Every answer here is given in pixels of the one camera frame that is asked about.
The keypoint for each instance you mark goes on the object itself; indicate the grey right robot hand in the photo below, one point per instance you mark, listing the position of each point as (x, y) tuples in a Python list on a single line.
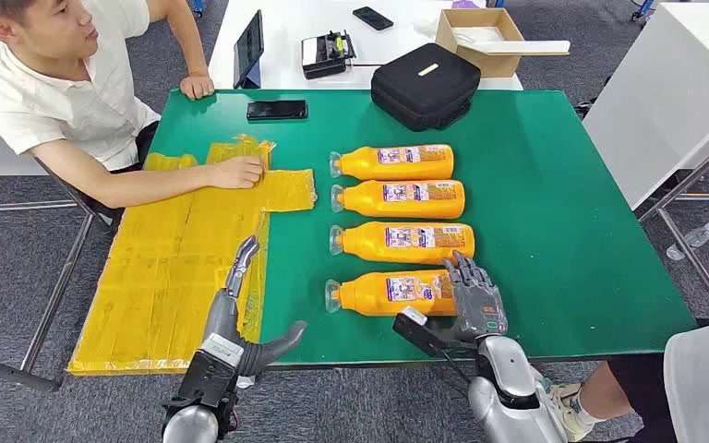
[(480, 306)]

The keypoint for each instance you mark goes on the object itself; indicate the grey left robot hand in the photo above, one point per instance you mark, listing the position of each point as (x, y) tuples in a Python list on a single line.
[(223, 318)]

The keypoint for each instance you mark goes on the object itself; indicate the person's right hand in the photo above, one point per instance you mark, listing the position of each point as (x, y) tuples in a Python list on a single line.
[(238, 173)]

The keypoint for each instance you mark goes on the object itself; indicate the person's left hand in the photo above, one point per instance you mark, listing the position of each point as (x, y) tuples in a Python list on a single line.
[(197, 87)]

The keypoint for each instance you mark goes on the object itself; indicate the orange detergent bottle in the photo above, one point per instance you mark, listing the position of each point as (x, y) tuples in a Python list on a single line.
[(391, 205), (391, 251), (379, 299), (391, 165)]

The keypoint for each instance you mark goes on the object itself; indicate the person's right forearm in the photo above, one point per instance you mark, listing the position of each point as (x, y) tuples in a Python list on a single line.
[(152, 183)]

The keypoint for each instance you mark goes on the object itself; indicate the person's left forearm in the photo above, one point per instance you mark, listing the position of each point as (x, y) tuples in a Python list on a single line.
[(186, 43)]

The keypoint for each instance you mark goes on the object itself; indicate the clear plastic water bottle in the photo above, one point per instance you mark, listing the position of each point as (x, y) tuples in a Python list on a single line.
[(694, 239)]

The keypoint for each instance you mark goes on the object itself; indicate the black tablet on stand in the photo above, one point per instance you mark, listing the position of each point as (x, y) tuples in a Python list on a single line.
[(248, 49)]

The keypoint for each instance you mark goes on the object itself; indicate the yellow taped cardboard mat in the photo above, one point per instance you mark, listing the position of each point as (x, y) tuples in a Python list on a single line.
[(165, 275)]

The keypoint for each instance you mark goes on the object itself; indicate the black smartphone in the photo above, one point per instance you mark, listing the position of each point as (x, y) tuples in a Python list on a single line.
[(277, 110), (373, 18)]

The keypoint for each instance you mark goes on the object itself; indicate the green top table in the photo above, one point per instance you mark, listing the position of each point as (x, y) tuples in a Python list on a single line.
[(544, 214)]

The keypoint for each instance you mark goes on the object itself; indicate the black and white label printer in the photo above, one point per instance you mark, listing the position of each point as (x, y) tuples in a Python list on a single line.
[(327, 55)]

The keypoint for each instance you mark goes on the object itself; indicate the black zippered carrying case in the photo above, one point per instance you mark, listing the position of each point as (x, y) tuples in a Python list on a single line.
[(425, 88)]

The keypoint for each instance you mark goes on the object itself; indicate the open cardboard box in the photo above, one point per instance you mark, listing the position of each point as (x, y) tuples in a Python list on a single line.
[(495, 66)]

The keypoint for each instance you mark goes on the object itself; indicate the white packing material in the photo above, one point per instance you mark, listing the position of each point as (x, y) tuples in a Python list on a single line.
[(477, 35)]

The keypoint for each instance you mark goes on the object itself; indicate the purple item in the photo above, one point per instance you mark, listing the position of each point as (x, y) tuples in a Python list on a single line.
[(464, 3)]

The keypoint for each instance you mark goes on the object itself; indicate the white table with steel legs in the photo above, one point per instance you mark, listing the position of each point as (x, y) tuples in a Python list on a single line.
[(666, 92)]

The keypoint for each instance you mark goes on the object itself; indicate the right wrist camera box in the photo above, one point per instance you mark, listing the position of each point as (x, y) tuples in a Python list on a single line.
[(415, 333)]

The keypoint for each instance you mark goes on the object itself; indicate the steel frame table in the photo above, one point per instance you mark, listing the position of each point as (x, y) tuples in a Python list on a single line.
[(12, 207)]

